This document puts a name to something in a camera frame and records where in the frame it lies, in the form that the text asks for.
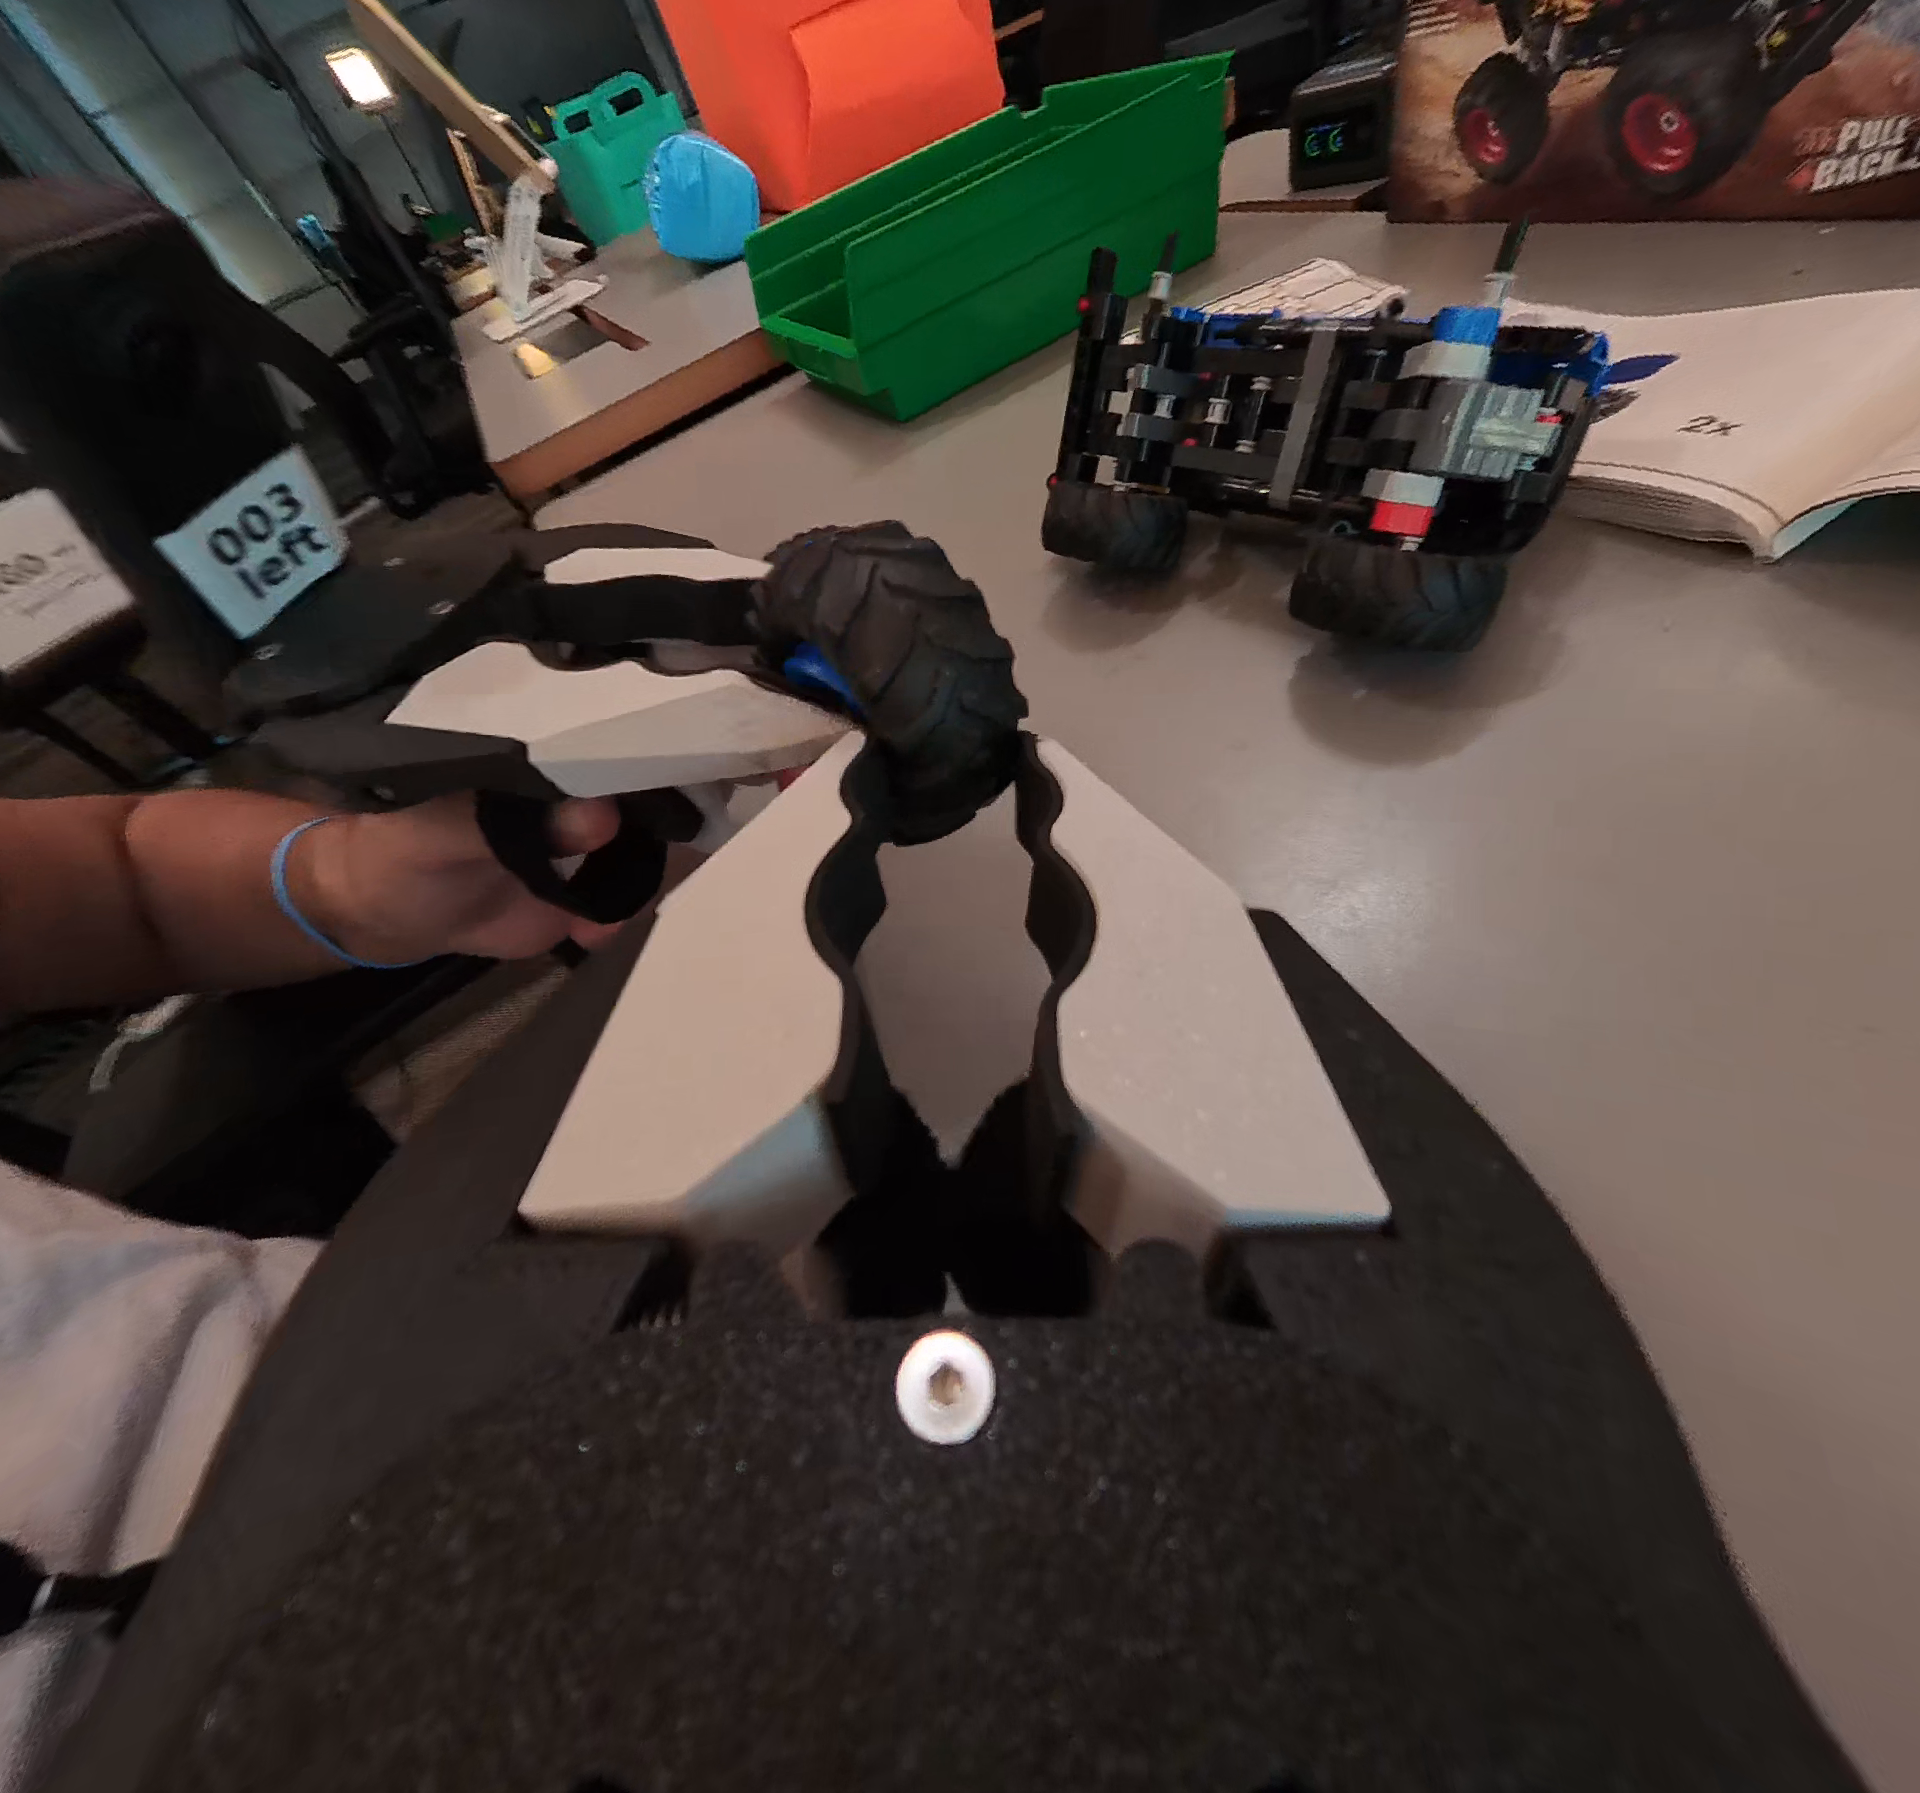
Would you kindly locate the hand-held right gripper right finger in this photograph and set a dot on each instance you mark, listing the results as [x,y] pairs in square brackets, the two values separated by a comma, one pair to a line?
[1215,1057]

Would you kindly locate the lego set box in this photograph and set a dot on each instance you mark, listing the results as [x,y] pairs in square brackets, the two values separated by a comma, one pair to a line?
[1649,37]

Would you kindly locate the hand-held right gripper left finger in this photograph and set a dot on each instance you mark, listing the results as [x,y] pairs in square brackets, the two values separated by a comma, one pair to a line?
[705,1057]

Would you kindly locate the person's left hand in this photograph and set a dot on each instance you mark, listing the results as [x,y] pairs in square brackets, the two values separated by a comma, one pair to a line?
[375,876]

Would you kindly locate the green plastic bin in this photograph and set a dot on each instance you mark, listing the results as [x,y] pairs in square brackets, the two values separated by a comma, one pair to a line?
[1050,293]
[794,261]

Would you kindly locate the black office chair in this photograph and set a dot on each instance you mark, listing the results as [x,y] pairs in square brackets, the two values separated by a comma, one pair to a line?
[397,368]

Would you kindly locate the wooden board on white stand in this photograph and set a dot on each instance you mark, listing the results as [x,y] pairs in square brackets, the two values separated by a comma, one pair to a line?
[449,83]

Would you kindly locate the black lego truck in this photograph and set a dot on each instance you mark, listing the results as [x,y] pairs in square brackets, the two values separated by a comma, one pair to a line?
[1274,428]

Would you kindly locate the lit light panel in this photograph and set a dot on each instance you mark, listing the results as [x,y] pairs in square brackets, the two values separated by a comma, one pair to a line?
[359,79]

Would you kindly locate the grey side table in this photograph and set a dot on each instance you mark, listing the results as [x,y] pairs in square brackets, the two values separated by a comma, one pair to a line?
[645,354]

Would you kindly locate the black toy wheel blue rim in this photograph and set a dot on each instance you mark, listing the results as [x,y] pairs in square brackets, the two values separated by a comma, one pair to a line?
[915,668]

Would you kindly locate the blue wristband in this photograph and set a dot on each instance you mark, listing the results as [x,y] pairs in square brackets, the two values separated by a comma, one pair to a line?
[276,870]

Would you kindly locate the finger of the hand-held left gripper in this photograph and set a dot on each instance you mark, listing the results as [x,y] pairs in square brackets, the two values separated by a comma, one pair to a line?
[630,736]
[659,569]

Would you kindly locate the orange plastic container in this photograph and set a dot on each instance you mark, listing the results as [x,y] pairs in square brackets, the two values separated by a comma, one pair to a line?
[810,37]

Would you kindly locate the lego instruction booklet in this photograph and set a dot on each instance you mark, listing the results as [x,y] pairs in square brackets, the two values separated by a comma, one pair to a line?
[1770,442]

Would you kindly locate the blue round cushion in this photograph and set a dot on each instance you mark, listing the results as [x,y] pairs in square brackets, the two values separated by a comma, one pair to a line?
[703,195]

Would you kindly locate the teal carry bag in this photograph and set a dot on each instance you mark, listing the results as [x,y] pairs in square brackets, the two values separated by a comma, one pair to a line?
[601,172]

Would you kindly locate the black device green display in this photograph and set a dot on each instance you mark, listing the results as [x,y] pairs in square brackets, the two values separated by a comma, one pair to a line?
[1342,143]

